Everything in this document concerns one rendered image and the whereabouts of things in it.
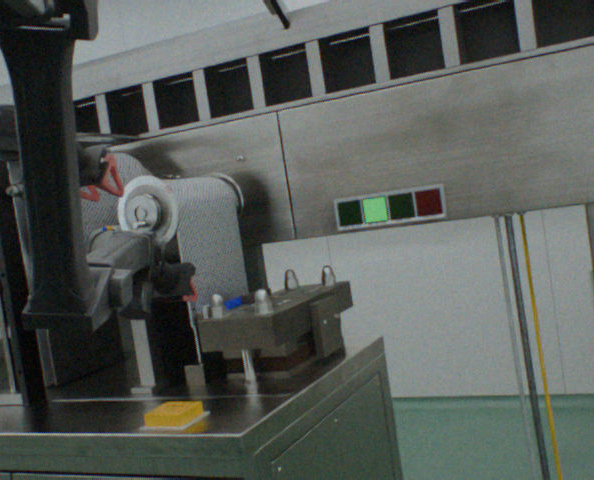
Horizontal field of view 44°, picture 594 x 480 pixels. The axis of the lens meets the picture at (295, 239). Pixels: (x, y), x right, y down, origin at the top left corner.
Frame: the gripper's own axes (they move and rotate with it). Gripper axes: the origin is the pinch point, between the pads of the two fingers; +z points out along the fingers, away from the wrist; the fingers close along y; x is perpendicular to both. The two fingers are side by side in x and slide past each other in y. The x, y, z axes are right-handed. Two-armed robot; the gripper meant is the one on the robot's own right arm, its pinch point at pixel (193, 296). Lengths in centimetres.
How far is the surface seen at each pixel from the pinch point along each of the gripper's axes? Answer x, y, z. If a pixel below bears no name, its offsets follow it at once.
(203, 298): 0.7, 0.3, 3.3
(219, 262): 10.2, 0.3, 7.2
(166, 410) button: -26.3, 9.8, -15.9
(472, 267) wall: 104, -4, 244
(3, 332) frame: -8.8, -37.8, -11.2
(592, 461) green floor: 2, 51, 218
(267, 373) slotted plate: -14.2, 14.3, 7.9
